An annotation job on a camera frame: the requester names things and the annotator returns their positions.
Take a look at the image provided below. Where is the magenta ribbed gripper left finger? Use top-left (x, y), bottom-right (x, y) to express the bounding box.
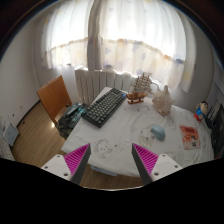
top-left (42, 144), bottom-right (91, 185)

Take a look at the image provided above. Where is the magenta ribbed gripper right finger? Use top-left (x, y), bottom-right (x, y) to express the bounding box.
top-left (132, 143), bottom-right (182, 185)

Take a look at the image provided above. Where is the light blue computer mouse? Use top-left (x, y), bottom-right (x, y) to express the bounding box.
top-left (151, 125), bottom-right (165, 140)

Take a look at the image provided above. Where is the dark box on chair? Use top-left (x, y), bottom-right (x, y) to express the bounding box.
top-left (56, 102), bottom-right (88, 139)

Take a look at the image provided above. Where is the white patterned tablecloth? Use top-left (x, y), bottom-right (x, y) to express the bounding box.
top-left (62, 98), bottom-right (214, 177)

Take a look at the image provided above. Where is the white conch seashell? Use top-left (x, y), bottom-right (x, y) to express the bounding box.
top-left (152, 85), bottom-right (175, 116)

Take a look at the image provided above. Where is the white box on floor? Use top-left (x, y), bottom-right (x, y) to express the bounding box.
top-left (4, 123), bottom-right (19, 147)

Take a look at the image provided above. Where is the black mechanical keyboard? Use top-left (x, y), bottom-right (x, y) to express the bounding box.
top-left (82, 88), bottom-right (126, 128)

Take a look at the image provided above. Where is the brown wooden chair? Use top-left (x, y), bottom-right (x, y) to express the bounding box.
top-left (37, 76), bottom-right (72, 125)

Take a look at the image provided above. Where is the red blue cartoon figurine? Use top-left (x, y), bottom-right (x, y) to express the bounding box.
top-left (194, 101), bottom-right (208, 122)

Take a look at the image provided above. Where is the wooden model sailing ship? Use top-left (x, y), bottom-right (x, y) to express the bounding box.
top-left (126, 74), bottom-right (152, 104)

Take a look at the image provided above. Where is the black shelf at right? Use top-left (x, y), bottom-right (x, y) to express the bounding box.
top-left (205, 104), bottom-right (224, 159)

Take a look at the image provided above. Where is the white radiator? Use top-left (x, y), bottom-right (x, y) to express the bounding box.
top-left (75, 68), bottom-right (134, 105)

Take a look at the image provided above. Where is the right sheer white curtain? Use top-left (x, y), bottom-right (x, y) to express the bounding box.
top-left (87, 0), bottom-right (196, 91)

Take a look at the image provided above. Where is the sheer white curtain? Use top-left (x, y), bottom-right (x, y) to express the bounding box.
top-left (41, 0), bottom-right (94, 70)
top-left (87, 0), bottom-right (196, 91)

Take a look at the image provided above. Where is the left sheer white curtain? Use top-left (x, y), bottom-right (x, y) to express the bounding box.
top-left (41, 0), bottom-right (94, 70)

